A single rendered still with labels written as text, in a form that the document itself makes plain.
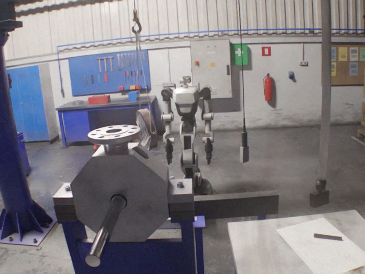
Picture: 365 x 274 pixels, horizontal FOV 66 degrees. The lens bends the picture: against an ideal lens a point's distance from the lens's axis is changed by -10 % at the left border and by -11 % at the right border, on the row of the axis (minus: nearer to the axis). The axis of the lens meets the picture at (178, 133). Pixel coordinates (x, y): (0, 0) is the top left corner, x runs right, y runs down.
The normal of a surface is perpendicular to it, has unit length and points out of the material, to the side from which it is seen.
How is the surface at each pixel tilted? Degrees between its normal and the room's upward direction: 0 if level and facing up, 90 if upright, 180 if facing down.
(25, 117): 90
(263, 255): 0
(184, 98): 90
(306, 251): 0
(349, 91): 90
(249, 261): 0
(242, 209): 90
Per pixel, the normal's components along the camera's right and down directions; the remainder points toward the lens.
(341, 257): -0.07, -0.96
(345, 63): -0.06, 0.26
